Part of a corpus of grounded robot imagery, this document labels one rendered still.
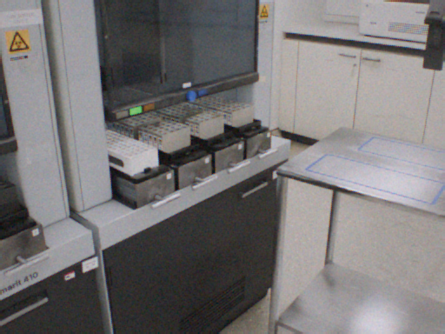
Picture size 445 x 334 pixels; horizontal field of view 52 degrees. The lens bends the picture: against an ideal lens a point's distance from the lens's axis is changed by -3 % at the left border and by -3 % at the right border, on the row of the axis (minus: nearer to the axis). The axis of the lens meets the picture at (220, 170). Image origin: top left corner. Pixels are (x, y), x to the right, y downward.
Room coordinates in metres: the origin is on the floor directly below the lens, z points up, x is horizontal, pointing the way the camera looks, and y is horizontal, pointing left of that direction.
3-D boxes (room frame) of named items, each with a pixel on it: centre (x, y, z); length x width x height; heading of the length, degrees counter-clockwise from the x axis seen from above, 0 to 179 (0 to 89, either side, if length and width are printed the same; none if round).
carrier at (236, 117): (1.54, -0.07, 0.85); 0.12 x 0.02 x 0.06; 137
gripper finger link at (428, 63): (0.72, -0.33, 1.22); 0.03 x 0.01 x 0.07; 48
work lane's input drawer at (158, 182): (1.35, 0.41, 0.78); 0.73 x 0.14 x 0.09; 48
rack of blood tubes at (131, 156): (1.26, 0.31, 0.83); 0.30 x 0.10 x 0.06; 48
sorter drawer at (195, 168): (1.47, 0.31, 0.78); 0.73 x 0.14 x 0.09; 48
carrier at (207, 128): (1.42, 0.04, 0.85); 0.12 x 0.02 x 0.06; 137
